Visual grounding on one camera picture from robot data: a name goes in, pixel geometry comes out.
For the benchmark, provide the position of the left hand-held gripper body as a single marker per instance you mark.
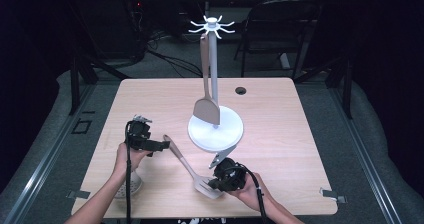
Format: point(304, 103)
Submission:
point(140, 137)

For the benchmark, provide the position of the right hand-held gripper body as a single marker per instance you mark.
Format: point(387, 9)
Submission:
point(231, 175)

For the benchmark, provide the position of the beige slotted spatula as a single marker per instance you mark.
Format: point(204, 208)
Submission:
point(183, 160)

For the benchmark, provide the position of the beige skimmer spoon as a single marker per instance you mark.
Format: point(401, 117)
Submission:
point(133, 185)

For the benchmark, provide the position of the white utensil rack stand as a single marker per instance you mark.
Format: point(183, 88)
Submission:
point(216, 134)

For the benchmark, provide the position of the beige solid spatula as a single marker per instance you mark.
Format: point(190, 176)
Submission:
point(206, 109)

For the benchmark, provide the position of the person's left hand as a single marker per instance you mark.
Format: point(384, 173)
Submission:
point(130, 164)

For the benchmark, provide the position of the person's right hand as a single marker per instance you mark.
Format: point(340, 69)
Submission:
point(250, 194)

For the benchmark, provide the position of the black metal stand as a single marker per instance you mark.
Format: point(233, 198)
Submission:
point(346, 90)
point(75, 84)

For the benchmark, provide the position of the dark equipment with red light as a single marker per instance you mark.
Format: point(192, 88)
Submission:
point(137, 24)

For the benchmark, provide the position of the black folding chair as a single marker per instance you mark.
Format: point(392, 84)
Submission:
point(276, 20)

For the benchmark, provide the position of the grey metal table bracket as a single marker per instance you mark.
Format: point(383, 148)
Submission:
point(331, 195)
point(78, 194)

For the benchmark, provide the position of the aluminium floor rail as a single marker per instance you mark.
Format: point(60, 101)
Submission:
point(43, 164)
point(366, 164)

